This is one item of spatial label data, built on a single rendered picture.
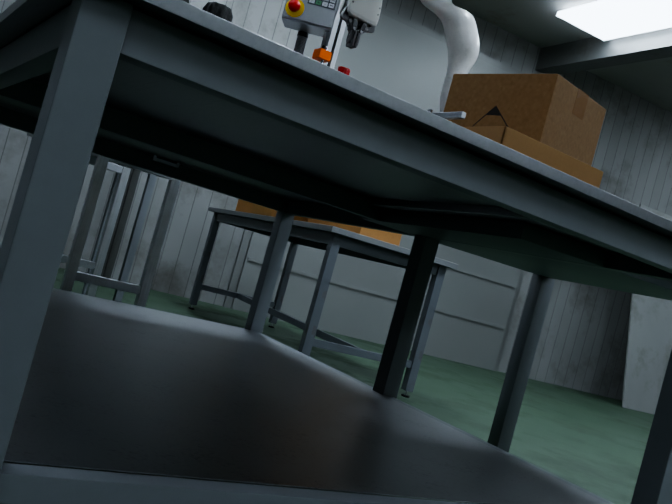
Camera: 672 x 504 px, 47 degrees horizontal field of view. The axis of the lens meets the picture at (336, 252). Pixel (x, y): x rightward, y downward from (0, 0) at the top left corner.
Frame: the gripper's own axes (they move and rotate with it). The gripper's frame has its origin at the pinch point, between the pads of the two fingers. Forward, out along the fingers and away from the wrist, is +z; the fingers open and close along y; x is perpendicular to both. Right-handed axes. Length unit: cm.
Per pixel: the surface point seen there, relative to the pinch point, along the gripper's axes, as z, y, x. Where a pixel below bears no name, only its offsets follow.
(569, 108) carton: 10, -31, 51
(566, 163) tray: 31, -3, 81
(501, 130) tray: 30, 13, 80
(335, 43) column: -9.1, -15.0, -36.5
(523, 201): 40, 4, 80
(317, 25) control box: -12.7, -8.7, -39.4
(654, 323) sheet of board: 20, -646, -335
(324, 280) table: 66, -111, -156
